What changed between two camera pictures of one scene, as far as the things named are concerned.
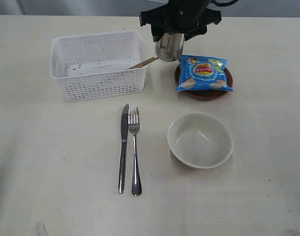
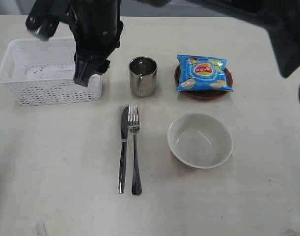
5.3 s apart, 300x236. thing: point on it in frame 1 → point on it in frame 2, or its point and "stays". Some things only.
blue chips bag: (202, 73) stays
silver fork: (133, 126) stays
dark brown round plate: (204, 95) stays
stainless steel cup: (169, 47) → (143, 72)
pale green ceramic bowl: (200, 139) stays
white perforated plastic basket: (95, 66) → (34, 72)
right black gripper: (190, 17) → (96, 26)
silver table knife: (124, 123) stays
